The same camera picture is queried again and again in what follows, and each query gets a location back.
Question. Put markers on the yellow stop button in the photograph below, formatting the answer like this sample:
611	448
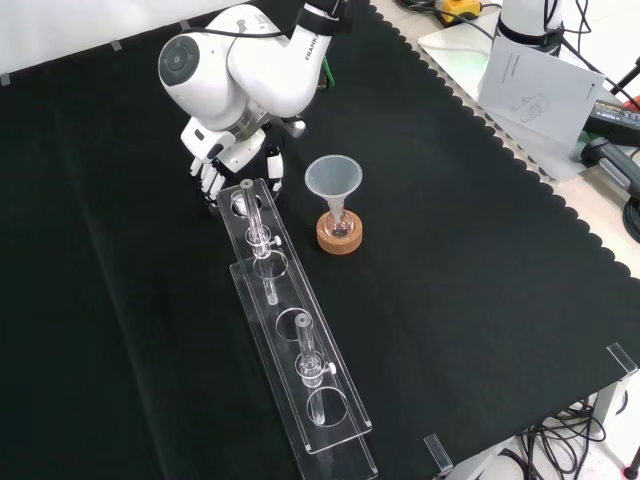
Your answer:
460	7

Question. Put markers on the black tripod leg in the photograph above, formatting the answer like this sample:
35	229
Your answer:
625	82

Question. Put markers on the white paper booklet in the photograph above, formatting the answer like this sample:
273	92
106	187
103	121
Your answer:
540	90

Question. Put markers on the black power adapter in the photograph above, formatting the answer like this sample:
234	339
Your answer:
617	117

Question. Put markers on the pale board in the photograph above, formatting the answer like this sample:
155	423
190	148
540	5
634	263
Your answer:
450	45

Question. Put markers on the translucent plastic funnel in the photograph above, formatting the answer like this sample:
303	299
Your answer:
334	175

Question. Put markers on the clear acrylic cloth clamp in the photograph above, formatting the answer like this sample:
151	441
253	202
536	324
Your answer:
439	452
622	357

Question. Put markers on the round-bottom glass flask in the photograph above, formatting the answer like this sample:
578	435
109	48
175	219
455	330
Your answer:
339	229

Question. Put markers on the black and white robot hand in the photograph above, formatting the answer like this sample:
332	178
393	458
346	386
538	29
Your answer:
235	150

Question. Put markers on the black cloth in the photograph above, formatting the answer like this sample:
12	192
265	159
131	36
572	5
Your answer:
150	300

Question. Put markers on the clear funnel stand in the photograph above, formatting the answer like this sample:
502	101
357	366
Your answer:
295	345

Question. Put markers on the grey and black device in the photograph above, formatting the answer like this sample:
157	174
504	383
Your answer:
612	162

